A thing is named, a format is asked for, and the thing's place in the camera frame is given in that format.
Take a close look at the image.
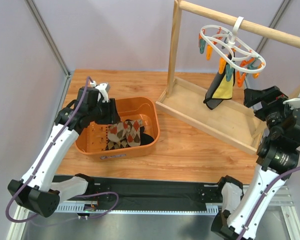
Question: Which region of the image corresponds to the beige orange argyle sock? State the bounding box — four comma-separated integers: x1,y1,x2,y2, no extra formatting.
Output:
124,119,144,147

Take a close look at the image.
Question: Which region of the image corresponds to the white round clip hanger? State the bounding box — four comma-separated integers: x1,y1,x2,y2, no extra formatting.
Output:
198,16,266,87

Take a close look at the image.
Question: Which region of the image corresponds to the brown argyle sock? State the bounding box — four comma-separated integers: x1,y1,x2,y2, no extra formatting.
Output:
105,140,129,151

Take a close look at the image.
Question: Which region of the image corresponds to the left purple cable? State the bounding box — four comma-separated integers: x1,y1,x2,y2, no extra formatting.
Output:
6,76,120,227

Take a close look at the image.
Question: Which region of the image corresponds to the grey black sock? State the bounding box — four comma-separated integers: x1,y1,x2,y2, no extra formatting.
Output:
203,57,236,110

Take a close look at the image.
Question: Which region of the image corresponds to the black white-striped sock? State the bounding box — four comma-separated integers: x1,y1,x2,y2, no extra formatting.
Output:
140,133,154,146

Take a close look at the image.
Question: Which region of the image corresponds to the aluminium frame post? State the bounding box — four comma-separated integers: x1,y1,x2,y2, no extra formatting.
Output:
256,0,292,53
25,0,72,116

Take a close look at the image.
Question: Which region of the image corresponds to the right aluminium frame post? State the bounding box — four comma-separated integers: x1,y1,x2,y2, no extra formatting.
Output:
256,0,292,53

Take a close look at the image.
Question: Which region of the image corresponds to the orange plastic basket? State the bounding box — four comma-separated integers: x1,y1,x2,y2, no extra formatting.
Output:
74,97,160,160

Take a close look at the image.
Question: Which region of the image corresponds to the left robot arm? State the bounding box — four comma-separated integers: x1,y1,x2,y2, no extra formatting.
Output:
7,83,121,218

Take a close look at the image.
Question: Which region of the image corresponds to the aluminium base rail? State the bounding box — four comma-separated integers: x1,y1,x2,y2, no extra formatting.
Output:
14,182,296,216

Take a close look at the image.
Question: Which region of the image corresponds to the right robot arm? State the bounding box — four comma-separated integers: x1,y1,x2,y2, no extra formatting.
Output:
211,86,300,240

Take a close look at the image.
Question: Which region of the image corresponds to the yellow grey sock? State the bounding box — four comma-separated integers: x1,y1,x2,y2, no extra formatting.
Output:
212,73,235,100

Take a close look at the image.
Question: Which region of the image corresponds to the left aluminium frame post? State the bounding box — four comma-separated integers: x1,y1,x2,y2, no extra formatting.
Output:
25,0,72,116

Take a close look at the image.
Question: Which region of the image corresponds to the wooden hanger rack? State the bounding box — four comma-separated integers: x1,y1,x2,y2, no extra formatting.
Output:
156,0,300,155

